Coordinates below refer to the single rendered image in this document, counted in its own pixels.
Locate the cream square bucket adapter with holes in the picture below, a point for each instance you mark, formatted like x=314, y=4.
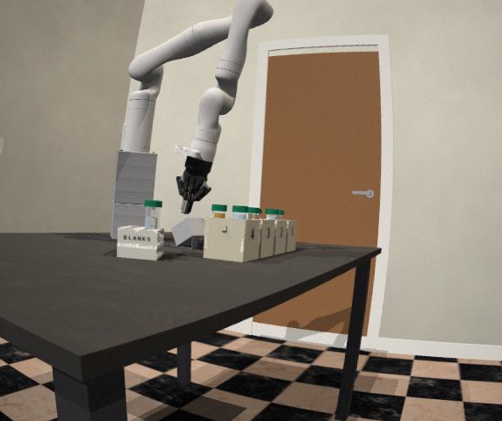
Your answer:
x=280, y=236
x=267, y=233
x=291, y=235

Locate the cream tube adapter with holes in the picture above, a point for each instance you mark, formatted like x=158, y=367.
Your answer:
x=231, y=239

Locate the white tube rack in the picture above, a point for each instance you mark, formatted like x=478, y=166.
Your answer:
x=136, y=242

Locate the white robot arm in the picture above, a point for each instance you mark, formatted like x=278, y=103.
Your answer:
x=147, y=68

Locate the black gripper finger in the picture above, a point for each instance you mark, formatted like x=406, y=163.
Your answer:
x=180, y=182
x=197, y=194

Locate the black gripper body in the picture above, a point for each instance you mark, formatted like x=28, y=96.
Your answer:
x=202, y=169

